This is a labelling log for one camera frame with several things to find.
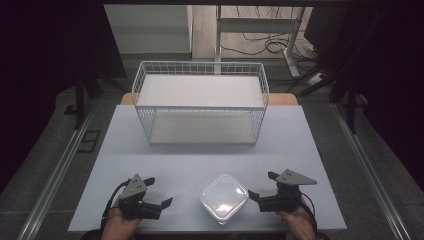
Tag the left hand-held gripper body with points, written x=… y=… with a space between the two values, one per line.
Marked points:
x=134 y=190

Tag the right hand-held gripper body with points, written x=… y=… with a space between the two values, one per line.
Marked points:
x=283 y=201

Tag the clear plastic lidded container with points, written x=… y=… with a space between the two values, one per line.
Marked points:
x=224 y=198

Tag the person's right hand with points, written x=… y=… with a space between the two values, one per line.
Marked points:
x=300 y=223

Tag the person's left hand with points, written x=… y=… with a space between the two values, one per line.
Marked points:
x=116 y=225

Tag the pale table cover sheet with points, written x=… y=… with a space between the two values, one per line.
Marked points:
x=186 y=170

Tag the black stand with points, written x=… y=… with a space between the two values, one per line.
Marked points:
x=350 y=100
x=80 y=100

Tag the white cabinet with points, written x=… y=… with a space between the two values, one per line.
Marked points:
x=150 y=30

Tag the black floor frame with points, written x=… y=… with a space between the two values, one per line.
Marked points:
x=89 y=140

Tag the metal floor rail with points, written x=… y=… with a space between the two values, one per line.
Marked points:
x=55 y=173
x=370 y=173

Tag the white metal desk frame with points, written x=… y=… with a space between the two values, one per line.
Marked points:
x=256 y=25

